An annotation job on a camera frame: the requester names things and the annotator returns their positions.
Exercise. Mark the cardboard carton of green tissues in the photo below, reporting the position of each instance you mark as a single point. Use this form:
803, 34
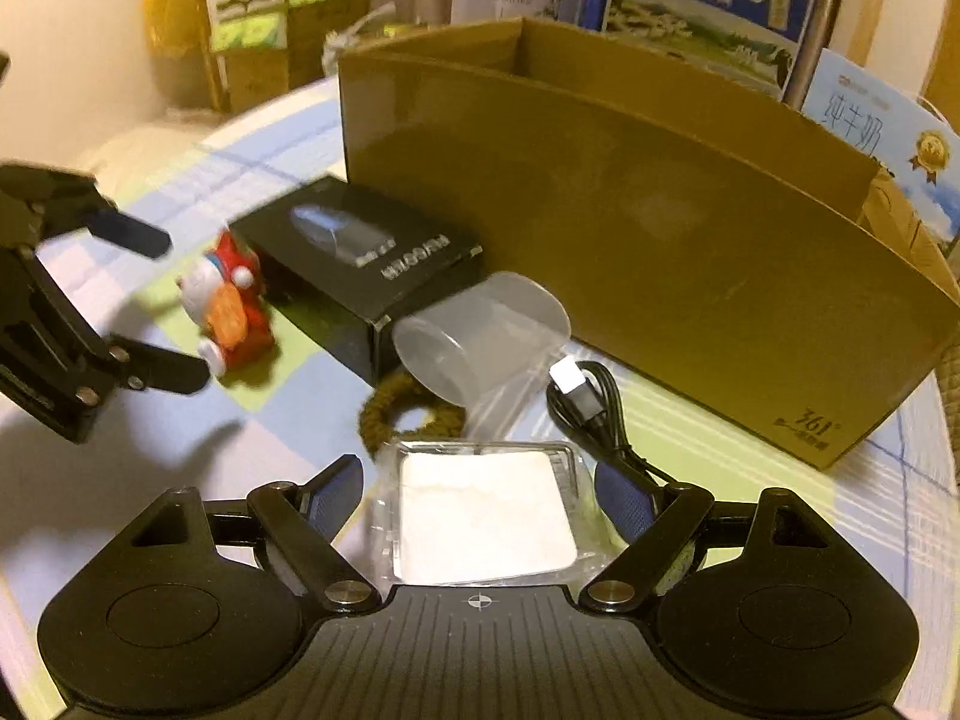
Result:
322, 45

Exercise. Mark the clear packet with white pad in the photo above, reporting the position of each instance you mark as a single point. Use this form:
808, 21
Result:
480, 510

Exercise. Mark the red and white cat toy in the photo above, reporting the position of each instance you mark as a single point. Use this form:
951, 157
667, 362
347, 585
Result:
225, 292

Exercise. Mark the brown cardboard box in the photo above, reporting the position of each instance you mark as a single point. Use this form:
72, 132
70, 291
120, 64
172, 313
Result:
675, 240

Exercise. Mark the light blue milk carton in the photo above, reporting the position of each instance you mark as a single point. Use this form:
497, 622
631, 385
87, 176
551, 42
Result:
862, 120

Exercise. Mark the yellow plastic bag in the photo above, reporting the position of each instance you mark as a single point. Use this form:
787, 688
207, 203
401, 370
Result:
172, 15

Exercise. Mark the grey plastic bag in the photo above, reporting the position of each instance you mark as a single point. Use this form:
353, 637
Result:
352, 41

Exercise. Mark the black product box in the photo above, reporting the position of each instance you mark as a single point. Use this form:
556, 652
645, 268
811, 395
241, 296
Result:
405, 277

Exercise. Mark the clear plastic cup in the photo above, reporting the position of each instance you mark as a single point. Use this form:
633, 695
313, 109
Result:
480, 337

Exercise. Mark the dark blue milk carton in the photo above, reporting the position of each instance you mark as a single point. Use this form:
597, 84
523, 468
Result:
712, 15

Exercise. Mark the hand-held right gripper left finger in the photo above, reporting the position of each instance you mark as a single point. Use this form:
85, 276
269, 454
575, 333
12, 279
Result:
341, 480

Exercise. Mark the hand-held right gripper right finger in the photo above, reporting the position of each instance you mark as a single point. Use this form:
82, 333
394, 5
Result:
619, 495

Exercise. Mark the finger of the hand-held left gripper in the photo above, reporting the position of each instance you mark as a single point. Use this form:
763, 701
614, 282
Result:
169, 373
131, 234

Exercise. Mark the tissue carton with white flap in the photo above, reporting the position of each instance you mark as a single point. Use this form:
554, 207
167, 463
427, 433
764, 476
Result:
247, 15

